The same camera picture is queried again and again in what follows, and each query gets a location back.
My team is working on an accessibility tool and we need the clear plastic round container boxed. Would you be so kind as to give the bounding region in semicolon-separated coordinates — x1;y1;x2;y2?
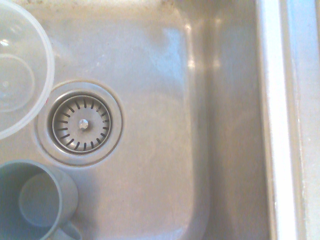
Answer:
0;0;56;140

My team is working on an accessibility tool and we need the grey-blue plastic mug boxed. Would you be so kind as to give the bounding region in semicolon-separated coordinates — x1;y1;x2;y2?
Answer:
0;159;83;240

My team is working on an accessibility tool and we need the metal sink drain strainer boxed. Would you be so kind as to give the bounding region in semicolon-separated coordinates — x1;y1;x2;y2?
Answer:
36;79;124;168

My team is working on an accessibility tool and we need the stainless steel sink basin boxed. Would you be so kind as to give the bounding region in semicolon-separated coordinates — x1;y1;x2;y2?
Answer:
0;0;320;240

